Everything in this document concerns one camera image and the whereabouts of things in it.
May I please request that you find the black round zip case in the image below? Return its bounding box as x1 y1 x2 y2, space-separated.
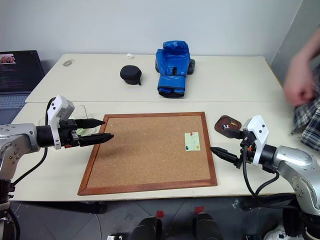
119 65 143 87

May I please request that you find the blue boxing glove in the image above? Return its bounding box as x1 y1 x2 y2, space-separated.
155 40 191 99

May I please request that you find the person's bare hand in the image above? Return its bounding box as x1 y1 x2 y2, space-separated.
283 72 320 106

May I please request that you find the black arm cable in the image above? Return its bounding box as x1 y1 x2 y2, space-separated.
241 146 281 199
9 97 56 187

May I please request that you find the clear plastic tray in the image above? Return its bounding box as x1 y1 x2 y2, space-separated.
38 105 101 137

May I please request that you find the plaid shirt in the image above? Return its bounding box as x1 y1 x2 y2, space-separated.
290 96 320 153

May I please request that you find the white shoe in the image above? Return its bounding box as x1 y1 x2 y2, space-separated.
264 224 286 240

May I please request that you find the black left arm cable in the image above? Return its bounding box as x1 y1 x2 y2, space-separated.
9 97 56 187

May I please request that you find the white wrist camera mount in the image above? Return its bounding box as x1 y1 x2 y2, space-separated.
46 94 75 150
242 115 271 166

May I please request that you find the wood-framed cork board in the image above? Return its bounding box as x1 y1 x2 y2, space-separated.
77 111 218 196

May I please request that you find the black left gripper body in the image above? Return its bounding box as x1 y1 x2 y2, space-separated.
58 119 81 149

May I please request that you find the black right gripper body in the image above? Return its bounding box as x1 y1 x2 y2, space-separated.
237 128 257 166

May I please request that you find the black table frame bar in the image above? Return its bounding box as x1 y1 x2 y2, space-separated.
9 199 108 215
240 194 302 211

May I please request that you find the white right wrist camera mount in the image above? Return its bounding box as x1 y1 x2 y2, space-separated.
242 115 271 166

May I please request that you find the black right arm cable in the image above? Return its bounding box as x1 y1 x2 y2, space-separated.
241 146 281 199

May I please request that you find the dark laptop computer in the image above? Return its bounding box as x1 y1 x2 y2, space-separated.
0 50 46 126

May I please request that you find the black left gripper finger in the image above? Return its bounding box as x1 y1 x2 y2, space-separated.
78 133 115 148
74 118 106 128

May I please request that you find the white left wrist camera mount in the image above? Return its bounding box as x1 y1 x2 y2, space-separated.
46 94 75 150

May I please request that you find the dark rounded shape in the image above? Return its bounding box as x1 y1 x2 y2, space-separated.
194 212 224 240
130 216 164 240

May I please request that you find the small green card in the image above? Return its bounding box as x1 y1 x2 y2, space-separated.
184 132 202 152

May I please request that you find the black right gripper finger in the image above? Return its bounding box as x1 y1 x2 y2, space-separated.
223 128 245 140
209 146 242 169

